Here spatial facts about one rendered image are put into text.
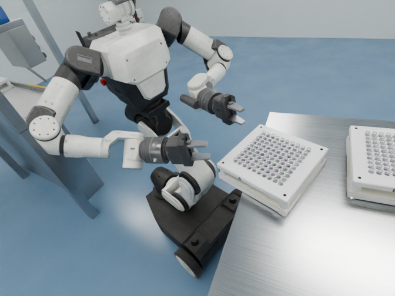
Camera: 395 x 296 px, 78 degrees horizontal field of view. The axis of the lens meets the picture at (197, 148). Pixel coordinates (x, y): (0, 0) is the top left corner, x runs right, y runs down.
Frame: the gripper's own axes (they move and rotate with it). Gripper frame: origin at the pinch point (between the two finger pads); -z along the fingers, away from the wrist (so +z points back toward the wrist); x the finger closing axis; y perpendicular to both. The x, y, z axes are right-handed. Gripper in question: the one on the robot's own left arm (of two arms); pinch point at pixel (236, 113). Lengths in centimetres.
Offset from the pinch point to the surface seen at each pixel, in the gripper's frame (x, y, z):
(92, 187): 95, 60, 123
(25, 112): 11, 64, 113
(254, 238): 12.6, 25.4, -31.0
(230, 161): 5.6, 14.2, -10.8
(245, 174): 5.5, 14.9, -18.1
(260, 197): 10.3, 15.8, -24.4
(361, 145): 5.6, -16.0, -35.2
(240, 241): 12.6, 28.7, -29.1
